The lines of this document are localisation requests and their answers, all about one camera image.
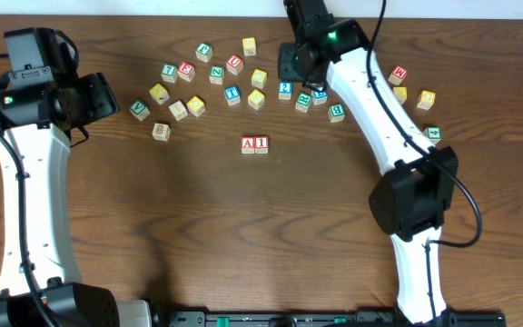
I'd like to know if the red I block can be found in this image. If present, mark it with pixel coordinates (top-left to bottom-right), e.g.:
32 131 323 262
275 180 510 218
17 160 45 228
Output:
254 136 269 154

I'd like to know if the red A block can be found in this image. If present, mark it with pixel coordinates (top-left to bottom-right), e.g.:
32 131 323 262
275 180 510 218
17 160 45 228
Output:
241 136 255 154

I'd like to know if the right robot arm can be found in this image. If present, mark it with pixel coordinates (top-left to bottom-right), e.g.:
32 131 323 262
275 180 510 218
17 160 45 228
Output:
279 0 458 325

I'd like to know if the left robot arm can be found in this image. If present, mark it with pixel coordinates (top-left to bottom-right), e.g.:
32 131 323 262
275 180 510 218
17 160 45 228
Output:
0 66 158 326

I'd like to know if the blue 2 block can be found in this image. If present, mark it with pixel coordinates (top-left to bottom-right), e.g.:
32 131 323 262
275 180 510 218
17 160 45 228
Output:
278 82 292 100

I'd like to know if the green R block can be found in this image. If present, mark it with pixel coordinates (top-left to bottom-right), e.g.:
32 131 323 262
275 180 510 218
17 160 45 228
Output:
295 92 312 113

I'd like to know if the blue L block lower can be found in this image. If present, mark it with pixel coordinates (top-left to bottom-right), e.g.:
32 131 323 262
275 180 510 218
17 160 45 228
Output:
312 91 328 105

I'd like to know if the yellow block centre upper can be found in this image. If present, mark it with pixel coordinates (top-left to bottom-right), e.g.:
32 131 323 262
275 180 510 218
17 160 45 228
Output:
251 68 268 89

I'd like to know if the green V block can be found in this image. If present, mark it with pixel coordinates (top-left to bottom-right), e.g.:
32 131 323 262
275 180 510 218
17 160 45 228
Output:
129 100 150 121

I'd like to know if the yellow block top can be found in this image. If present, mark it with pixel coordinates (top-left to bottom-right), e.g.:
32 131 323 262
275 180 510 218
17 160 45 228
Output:
242 37 257 56

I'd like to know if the green B block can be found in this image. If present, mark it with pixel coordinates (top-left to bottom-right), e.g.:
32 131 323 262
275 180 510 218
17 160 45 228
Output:
328 104 346 123

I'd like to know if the yellow block centre lower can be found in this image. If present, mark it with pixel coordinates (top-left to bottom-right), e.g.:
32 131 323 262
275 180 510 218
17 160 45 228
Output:
248 89 265 110

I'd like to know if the yellow K block left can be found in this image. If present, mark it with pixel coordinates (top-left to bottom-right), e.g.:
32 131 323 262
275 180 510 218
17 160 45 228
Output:
149 84 170 104

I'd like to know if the red U block left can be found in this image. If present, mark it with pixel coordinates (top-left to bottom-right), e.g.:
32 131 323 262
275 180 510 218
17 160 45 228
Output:
226 54 244 75

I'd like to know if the pineapple picture block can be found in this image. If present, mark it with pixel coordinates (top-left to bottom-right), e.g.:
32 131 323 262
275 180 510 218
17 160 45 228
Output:
152 123 171 142

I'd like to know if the blue T block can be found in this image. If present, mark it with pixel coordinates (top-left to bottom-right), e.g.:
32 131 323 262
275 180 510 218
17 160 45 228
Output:
224 85 241 106

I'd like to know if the green 7 block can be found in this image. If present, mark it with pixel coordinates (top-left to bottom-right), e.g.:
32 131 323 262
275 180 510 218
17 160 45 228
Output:
161 64 178 84

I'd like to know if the green Z block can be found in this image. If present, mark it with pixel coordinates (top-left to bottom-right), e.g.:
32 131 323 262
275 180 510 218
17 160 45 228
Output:
209 65 224 84

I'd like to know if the plain I-side block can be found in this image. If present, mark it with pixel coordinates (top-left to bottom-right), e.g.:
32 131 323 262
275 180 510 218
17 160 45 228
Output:
169 100 188 121

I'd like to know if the red M block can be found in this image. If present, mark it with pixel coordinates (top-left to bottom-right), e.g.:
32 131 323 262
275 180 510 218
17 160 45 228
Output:
388 65 408 86

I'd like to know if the red E block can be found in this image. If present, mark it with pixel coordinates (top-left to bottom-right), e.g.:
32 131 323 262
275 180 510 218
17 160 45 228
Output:
177 62 195 82

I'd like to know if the yellow block right inner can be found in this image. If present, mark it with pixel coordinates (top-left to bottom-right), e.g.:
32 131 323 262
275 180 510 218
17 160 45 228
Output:
392 86 408 104

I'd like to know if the green J block top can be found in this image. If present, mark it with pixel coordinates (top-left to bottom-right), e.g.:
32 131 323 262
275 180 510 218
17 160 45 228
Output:
195 42 213 63

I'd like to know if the yellow block lower left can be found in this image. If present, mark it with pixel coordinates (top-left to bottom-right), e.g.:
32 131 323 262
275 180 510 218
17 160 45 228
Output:
187 95 206 117

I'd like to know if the yellow block far right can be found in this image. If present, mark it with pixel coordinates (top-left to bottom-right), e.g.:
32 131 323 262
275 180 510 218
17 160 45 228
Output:
417 90 436 110

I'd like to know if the green 4 block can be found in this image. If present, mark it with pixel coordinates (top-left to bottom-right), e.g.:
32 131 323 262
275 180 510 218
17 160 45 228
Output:
423 126 442 144

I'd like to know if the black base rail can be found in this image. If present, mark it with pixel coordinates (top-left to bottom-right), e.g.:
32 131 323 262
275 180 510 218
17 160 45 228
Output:
151 310 507 327

